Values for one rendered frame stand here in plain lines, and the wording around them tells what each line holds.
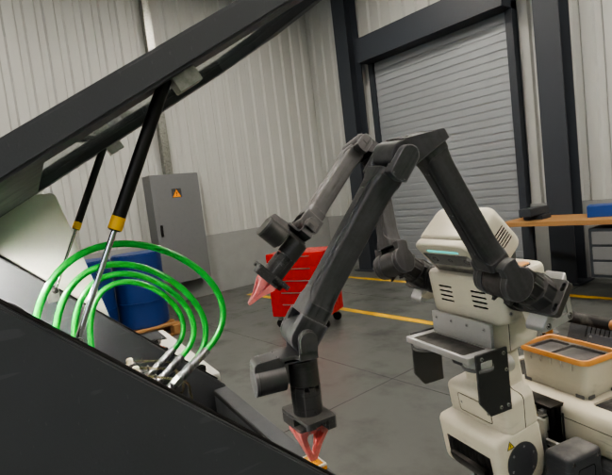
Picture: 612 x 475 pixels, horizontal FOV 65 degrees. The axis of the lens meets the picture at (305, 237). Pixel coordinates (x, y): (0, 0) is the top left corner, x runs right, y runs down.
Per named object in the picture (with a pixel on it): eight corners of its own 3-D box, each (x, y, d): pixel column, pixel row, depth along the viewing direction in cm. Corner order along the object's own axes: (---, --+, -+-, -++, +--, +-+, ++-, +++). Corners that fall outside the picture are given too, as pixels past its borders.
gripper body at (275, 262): (251, 265, 126) (269, 243, 126) (281, 288, 128) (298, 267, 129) (255, 269, 119) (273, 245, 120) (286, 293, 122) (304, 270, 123)
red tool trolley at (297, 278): (273, 329, 552) (264, 254, 545) (291, 318, 593) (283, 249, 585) (329, 330, 521) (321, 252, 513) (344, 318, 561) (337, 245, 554)
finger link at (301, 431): (305, 472, 89) (299, 423, 88) (286, 456, 95) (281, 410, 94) (335, 458, 92) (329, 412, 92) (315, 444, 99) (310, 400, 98)
